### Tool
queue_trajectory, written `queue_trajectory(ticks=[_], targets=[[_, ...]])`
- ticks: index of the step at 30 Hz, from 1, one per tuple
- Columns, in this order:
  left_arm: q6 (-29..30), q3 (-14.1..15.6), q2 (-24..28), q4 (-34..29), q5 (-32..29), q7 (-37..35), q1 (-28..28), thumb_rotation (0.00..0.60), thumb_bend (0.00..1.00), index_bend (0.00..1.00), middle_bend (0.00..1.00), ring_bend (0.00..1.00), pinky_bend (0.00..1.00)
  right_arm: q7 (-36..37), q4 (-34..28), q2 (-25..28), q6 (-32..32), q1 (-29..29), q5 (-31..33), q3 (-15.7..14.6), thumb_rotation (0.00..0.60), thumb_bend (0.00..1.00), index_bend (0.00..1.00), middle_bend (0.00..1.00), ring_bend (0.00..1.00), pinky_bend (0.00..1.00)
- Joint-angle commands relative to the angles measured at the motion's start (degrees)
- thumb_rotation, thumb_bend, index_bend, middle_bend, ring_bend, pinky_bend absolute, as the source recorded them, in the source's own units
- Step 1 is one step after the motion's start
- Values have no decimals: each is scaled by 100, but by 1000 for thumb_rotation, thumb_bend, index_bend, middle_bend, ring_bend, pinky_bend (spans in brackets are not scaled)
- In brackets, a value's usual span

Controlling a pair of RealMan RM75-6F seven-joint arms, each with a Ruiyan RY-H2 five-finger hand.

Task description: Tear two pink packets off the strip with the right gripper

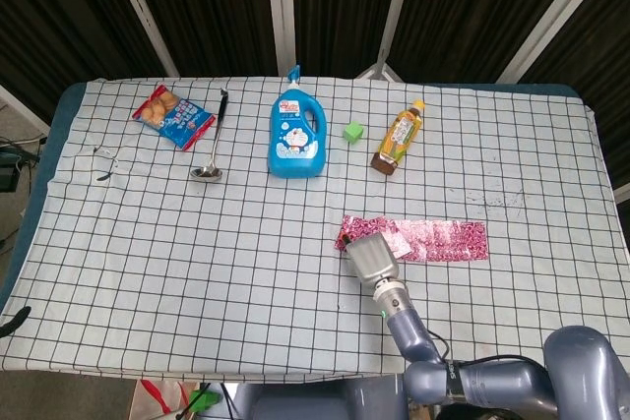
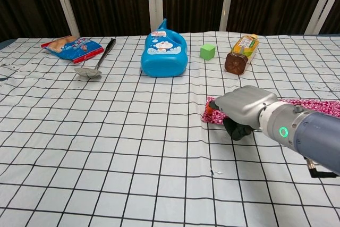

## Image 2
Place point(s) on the green cube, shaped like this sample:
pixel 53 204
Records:
pixel 207 52

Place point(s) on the white black checkered tablecloth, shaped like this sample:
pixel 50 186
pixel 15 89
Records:
pixel 106 144

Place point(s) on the yellow label tea bottle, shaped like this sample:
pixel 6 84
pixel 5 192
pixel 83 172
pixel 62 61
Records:
pixel 236 62

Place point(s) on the blue detergent bottle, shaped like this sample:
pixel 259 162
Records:
pixel 162 59

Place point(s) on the white partition frame post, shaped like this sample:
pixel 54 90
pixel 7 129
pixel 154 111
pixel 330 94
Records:
pixel 154 3
pixel 227 3
pixel 318 6
pixel 66 6

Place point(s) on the blue red snack bag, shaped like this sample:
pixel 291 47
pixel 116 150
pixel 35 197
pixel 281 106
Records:
pixel 71 49

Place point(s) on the single pink patterned packet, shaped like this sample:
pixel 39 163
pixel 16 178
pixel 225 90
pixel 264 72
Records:
pixel 213 118

